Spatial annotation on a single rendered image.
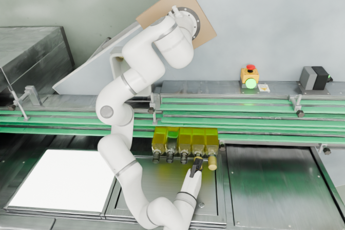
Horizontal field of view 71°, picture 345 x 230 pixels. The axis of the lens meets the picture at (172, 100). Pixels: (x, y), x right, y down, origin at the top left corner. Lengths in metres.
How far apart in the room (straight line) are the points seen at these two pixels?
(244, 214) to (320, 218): 0.28
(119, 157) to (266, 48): 0.78
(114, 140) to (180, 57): 0.34
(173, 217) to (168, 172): 0.37
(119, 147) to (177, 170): 0.41
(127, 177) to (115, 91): 0.28
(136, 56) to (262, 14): 0.58
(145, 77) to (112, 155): 0.27
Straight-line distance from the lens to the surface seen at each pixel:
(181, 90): 1.14
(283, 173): 1.26
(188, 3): 1.06
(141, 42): 0.76
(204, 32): 1.09
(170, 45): 0.78
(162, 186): 1.11
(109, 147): 0.81
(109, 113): 0.79
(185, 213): 0.86
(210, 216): 1.03
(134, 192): 0.88
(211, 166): 1.00
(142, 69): 0.78
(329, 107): 1.21
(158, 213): 0.79
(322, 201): 1.23
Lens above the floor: 1.80
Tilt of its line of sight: 54 degrees down
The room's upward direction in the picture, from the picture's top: 170 degrees counter-clockwise
